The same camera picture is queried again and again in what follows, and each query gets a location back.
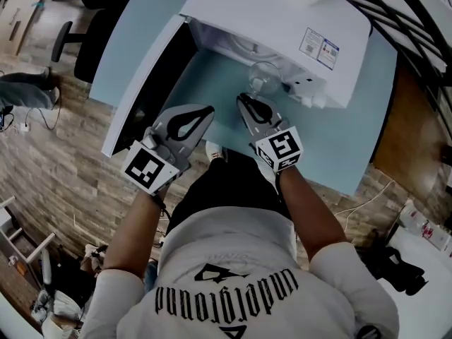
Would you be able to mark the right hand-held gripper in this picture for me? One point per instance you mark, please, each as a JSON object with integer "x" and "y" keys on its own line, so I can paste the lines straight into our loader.
{"x": 280, "y": 147}

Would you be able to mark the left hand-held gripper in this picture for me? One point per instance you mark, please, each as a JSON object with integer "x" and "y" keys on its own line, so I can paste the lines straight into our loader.
{"x": 148, "y": 168}

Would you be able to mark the clear glass cup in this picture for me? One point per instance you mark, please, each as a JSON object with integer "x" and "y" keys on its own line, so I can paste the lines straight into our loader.
{"x": 266, "y": 76}

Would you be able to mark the person's left forearm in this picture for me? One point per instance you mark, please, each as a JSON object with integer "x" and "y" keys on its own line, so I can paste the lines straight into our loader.
{"x": 136, "y": 230}

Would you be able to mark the person's right forearm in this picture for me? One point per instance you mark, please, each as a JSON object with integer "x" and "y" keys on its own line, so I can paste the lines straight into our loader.
{"x": 310, "y": 214}

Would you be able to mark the person's white shoe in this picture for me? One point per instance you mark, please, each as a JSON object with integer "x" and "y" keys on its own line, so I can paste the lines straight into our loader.
{"x": 213, "y": 150}

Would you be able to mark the person's black shorts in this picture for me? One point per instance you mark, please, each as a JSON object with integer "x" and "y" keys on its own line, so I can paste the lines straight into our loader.
{"x": 229, "y": 185}

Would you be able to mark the black office chair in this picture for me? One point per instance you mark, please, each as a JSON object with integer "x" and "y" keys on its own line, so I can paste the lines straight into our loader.
{"x": 93, "y": 37}

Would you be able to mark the brown wooden cabinet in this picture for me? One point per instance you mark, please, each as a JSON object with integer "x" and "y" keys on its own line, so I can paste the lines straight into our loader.
{"x": 409, "y": 140}

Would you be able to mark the person's white printed shirt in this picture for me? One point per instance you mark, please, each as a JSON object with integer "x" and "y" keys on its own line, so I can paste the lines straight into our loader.
{"x": 247, "y": 277}

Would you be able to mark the white power strip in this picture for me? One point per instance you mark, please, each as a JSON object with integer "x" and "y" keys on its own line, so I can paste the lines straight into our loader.
{"x": 24, "y": 126}

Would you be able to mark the black metal rack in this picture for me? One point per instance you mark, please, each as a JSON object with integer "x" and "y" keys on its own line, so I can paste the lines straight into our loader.
{"x": 406, "y": 23}

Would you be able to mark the curved wooden desk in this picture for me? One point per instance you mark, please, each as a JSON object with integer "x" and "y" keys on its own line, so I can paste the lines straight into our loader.
{"x": 24, "y": 9}

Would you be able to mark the white box with red print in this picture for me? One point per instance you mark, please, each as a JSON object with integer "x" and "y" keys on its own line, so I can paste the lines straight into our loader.
{"x": 427, "y": 228}

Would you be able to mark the black gadget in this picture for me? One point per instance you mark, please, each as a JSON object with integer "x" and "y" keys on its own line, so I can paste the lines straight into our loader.
{"x": 399, "y": 268}

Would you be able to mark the pile of clutter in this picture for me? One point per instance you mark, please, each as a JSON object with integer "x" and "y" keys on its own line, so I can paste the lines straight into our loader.
{"x": 60, "y": 295}

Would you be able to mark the white shelf frame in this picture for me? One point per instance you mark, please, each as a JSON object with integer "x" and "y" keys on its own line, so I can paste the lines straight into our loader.
{"x": 21, "y": 238}

